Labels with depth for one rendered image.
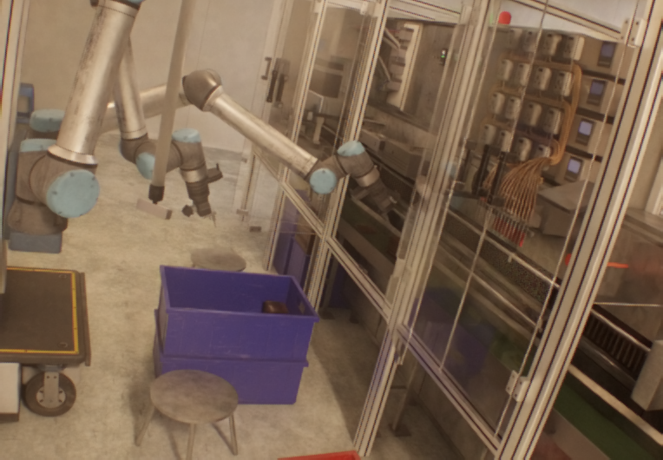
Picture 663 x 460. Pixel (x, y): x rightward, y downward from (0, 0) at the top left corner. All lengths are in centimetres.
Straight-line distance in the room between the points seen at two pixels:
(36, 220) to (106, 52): 56
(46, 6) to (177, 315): 525
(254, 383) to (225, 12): 523
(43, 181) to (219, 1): 548
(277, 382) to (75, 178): 124
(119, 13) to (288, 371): 153
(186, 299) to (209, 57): 473
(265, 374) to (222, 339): 25
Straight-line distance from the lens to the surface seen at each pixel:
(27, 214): 194
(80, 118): 173
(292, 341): 242
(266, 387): 252
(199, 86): 216
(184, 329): 231
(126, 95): 195
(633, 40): 139
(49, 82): 713
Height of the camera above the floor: 146
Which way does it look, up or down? 15 degrees down
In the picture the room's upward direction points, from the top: 13 degrees clockwise
